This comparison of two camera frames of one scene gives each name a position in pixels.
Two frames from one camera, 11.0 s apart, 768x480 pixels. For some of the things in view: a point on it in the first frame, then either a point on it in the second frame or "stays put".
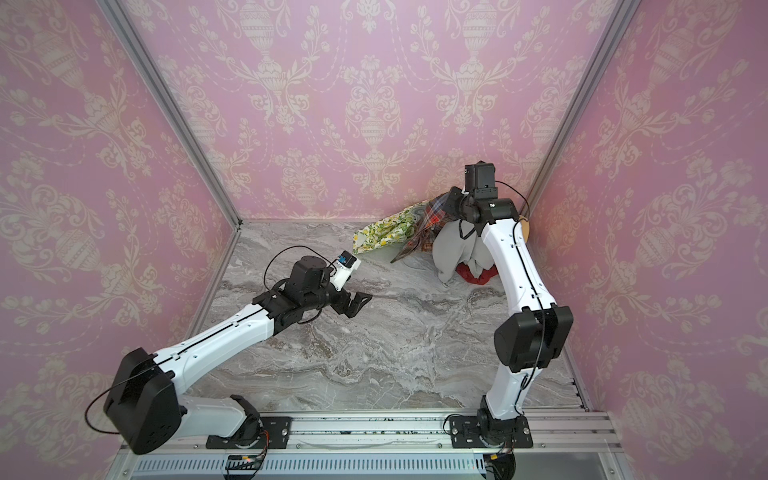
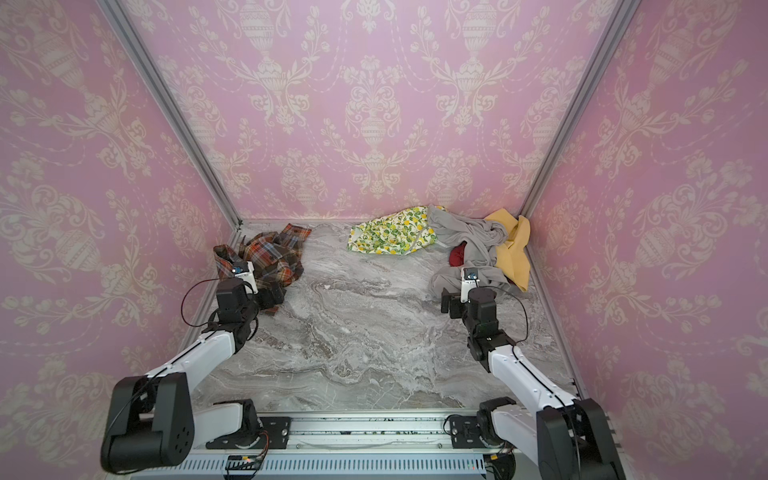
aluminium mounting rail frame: x=393 y=446 stays put
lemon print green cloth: x=385 y=230 stays put
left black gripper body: x=339 y=299 to x=264 y=300
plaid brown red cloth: x=434 y=214 to x=274 y=255
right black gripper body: x=453 y=201 to x=452 y=303
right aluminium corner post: x=619 y=17 stays put
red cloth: x=483 y=279 to x=457 y=255
